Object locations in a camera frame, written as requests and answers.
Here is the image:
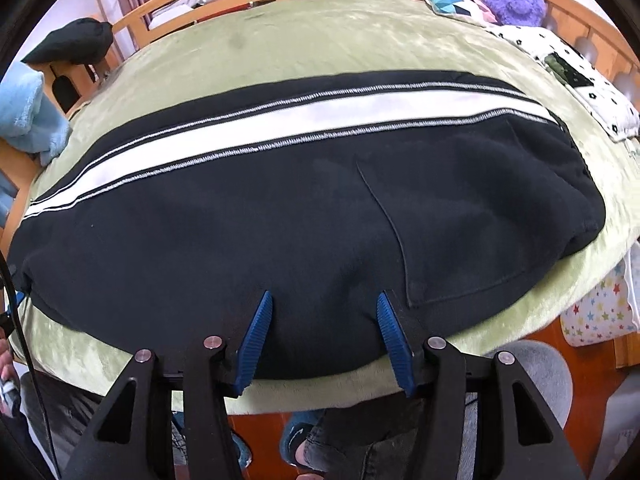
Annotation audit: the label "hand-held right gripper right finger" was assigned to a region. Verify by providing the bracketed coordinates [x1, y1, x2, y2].
[376, 290, 586, 480]

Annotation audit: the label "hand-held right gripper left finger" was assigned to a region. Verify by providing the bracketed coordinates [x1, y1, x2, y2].
[65, 290, 275, 480]

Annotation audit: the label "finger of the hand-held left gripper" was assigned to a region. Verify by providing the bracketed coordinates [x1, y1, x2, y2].
[0, 290, 26, 337]

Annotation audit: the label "black pants with white stripe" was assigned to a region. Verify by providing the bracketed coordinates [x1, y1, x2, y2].
[10, 71, 607, 382]

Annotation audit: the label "blue slipper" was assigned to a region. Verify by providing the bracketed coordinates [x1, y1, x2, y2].
[279, 410, 322, 463]

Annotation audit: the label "person's leg in dark jeans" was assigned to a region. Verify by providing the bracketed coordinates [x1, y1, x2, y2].
[295, 396, 483, 480]

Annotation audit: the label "light blue towel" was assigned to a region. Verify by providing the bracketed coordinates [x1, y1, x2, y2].
[0, 62, 74, 167]

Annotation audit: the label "star printed cloth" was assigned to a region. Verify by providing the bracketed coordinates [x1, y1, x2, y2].
[560, 255, 633, 347]

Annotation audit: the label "black cloth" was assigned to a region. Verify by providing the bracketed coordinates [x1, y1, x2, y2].
[21, 17, 115, 66]

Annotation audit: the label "green plush blanket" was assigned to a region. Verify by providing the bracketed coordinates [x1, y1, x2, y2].
[20, 0, 640, 417]

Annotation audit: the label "white black-dotted pillow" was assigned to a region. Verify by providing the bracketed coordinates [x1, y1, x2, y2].
[487, 24, 640, 142]

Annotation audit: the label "dark green cloth patch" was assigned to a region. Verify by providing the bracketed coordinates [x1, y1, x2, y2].
[544, 52, 594, 89]

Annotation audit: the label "geometric patterned cushion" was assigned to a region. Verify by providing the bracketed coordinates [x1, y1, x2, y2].
[423, 0, 497, 24]

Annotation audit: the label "wooden bed frame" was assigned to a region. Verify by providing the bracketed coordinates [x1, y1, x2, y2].
[0, 0, 640, 241]

